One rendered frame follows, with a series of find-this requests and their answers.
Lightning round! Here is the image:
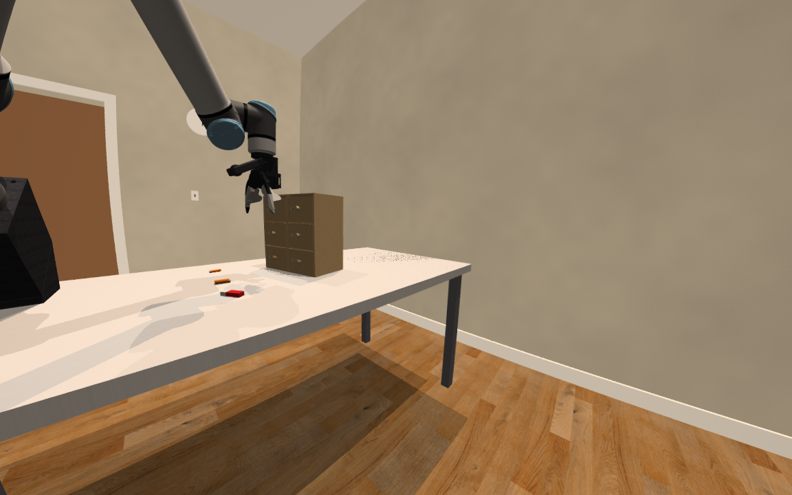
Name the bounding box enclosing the wooden chest of drawers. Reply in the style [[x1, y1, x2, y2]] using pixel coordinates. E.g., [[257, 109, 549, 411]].
[[263, 193, 343, 278]]

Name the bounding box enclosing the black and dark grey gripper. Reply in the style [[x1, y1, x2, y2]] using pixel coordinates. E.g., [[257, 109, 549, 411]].
[[245, 152, 281, 214]]

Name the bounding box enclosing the dark brown wooden drawer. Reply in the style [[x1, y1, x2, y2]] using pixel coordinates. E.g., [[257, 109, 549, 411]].
[[266, 245, 288, 270], [287, 196, 313, 221], [264, 197, 286, 220], [287, 223, 314, 249], [288, 248, 314, 276], [265, 221, 287, 245]]

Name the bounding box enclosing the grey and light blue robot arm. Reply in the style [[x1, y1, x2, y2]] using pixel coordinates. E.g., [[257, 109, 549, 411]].
[[0, 0, 276, 156]]

